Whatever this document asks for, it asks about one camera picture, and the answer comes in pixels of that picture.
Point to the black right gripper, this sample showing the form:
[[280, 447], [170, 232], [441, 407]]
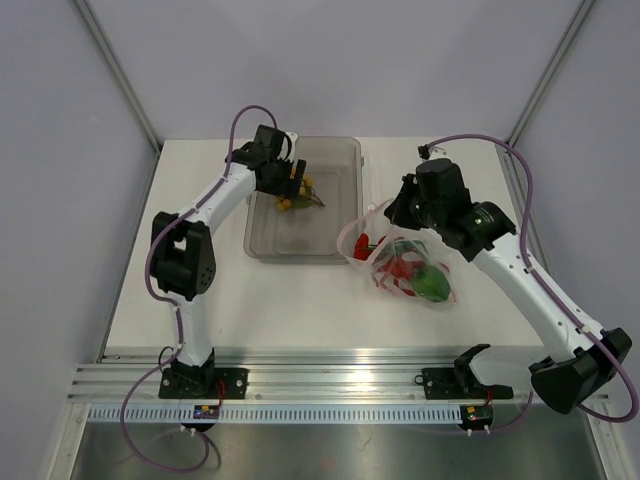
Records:
[[398, 210]]

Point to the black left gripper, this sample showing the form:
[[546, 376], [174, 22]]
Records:
[[288, 187]]

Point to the yellow toy grape bunch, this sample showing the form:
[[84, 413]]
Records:
[[306, 197]]

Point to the clear zip top bag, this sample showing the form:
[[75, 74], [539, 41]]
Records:
[[376, 225]]

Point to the green toy scallion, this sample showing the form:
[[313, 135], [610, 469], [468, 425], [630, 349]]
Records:
[[405, 249]]

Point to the red toy lobster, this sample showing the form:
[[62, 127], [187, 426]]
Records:
[[391, 274]]

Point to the green toy bell pepper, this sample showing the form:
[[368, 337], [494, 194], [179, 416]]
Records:
[[431, 284]]

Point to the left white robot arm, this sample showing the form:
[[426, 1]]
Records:
[[182, 263]]

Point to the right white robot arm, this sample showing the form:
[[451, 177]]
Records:
[[582, 356]]

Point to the clear plastic tray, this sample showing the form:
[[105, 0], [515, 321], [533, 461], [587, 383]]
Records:
[[307, 232]]

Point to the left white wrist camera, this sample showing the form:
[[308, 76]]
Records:
[[291, 138]]

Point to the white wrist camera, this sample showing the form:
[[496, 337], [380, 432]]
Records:
[[291, 138], [428, 152]]

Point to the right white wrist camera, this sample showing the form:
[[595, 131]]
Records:
[[428, 152]]

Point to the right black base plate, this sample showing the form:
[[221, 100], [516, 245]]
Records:
[[450, 383]]

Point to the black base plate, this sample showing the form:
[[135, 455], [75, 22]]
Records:
[[200, 383], [450, 383]]

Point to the aluminium mounting rail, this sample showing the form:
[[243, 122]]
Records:
[[288, 376]]

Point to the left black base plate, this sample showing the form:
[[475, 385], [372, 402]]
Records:
[[200, 383]]

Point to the left aluminium frame post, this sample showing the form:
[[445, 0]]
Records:
[[96, 33]]

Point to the aluminium frame post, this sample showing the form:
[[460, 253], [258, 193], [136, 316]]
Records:
[[96, 33], [552, 68]]

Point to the right aluminium frame post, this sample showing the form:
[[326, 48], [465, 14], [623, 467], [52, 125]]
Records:
[[552, 68]]

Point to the white slotted cable duct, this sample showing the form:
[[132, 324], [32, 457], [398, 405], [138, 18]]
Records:
[[282, 414]]

